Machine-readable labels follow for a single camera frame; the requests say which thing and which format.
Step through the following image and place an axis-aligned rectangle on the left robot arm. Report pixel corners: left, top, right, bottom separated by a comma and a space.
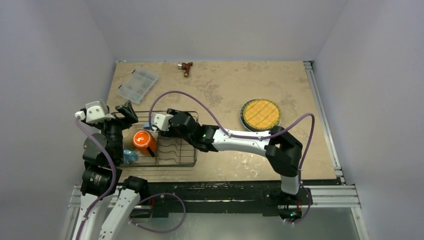
72, 100, 151, 240

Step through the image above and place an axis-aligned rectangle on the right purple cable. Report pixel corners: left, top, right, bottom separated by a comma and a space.
148, 90, 316, 225

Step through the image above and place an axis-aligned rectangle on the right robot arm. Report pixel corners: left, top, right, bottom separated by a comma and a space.
150, 109, 303, 204

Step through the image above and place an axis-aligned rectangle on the white bowl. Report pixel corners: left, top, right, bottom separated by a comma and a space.
122, 126, 138, 151

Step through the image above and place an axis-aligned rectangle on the black wire dish rack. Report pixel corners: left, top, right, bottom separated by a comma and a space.
121, 111, 198, 168

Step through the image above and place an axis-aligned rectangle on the light blue plate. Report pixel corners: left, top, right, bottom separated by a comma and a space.
142, 122, 152, 131

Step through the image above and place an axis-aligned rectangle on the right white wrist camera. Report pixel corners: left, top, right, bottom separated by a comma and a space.
150, 112, 173, 132

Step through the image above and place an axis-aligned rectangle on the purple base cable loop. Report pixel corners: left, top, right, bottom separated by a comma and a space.
128, 193, 186, 234

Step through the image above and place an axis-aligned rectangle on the orange mug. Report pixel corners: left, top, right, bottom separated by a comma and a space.
132, 129, 158, 158

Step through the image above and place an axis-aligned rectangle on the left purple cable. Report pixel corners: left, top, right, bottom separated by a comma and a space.
75, 115, 117, 240

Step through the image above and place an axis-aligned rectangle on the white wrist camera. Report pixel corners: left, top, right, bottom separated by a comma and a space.
74, 100, 116, 124
150, 112, 173, 132

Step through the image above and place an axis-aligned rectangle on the clear plastic organizer box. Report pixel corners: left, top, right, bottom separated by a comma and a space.
117, 67, 159, 105

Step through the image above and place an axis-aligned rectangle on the brown metal fitting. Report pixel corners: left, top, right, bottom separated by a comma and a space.
177, 62, 193, 78

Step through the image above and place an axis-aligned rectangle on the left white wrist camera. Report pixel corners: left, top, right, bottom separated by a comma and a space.
74, 100, 116, 124

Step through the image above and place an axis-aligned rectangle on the yellow patterned plate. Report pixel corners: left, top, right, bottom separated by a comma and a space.
240, 98, 282, 132

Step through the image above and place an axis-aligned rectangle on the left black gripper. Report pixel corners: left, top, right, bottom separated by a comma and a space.
83, 99, 137, 162

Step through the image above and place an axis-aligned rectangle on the blue butterfly mug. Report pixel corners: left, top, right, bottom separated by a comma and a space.
123, 149, 139, 165

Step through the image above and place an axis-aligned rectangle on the black base mount frame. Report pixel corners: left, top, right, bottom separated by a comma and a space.
129, 179, 316, 223

